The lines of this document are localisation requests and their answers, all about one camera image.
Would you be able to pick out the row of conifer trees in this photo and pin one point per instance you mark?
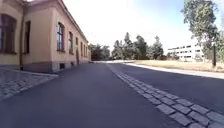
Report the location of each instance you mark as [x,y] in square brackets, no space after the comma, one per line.
[136,48]

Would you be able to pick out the tall leafy tree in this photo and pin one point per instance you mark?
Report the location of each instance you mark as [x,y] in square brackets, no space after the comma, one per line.
[203,23]

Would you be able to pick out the grey cobblestone paving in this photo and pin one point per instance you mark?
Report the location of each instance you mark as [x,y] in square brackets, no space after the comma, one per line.
[16,83]

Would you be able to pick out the dark asphalt path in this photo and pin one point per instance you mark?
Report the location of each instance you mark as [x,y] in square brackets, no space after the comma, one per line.
[90,96]

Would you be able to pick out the grey cobblestone strip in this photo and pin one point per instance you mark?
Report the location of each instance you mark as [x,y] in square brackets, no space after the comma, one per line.
[166,100]

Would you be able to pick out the dry grass field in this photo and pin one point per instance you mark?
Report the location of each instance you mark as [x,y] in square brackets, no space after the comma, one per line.
[176,65]

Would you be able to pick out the white building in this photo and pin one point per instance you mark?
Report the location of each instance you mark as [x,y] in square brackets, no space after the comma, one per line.
[185,52]

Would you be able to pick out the yellow building with arched windows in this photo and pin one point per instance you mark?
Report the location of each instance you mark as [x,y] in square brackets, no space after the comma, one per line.
[40,36]

